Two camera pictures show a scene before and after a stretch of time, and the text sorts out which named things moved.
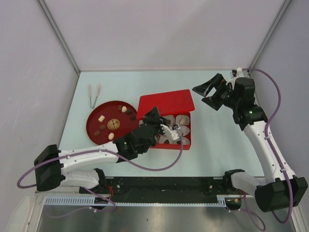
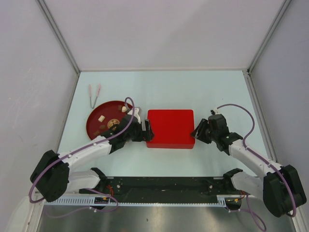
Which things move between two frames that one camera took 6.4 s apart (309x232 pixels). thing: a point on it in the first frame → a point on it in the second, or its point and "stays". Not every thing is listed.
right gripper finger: (203, 88) → (200, 132)
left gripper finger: (153, 115) → (150, 134)
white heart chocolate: (124, 108) stays
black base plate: (159, 190) stays
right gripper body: (225, 94) → (212, 134)
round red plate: (108, 121) stays
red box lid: (167, 103) → (171, 126)
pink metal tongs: (90, 87) stays
